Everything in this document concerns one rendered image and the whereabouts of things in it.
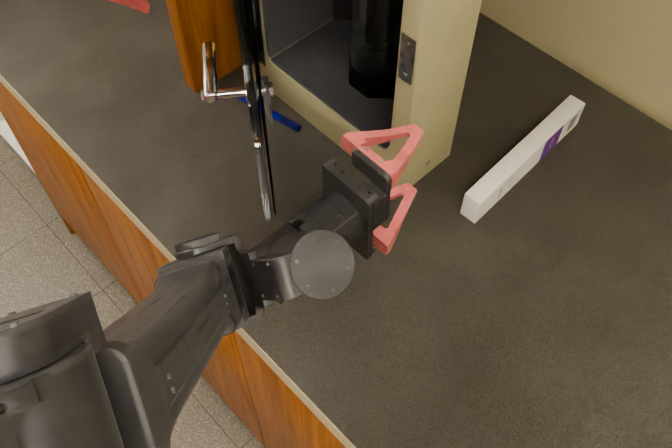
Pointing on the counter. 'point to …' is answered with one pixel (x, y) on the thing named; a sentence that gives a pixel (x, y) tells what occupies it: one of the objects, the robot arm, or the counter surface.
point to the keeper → (407, 58)
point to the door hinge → (255, 2)
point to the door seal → (257, 63)
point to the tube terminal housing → (410, 110)
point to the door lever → (215, 78)
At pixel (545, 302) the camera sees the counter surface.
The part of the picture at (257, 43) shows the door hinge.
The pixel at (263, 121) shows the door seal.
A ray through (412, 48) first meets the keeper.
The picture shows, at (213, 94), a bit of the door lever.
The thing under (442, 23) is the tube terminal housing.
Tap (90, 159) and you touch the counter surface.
